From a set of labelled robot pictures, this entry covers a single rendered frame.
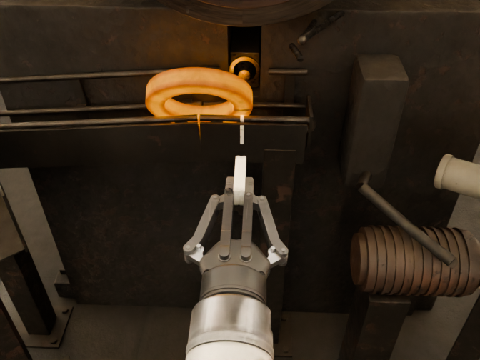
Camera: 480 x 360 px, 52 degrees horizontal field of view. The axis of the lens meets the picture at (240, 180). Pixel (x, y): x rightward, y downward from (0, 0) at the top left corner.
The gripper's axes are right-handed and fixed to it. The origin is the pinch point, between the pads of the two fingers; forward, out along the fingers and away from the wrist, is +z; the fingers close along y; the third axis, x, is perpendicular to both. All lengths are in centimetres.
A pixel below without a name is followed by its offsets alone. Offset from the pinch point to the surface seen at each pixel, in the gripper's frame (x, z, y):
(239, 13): 14.0, 21.5, -0.9
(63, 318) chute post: -75, 18, -50
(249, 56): -0.5, 33.4, 0.4
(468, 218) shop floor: -80, 64, 76
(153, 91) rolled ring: 2.9, 16.6, -14.6
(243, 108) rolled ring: -2.1, 19.4, -0.1
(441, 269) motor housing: -23.9, 2.7, 35.4
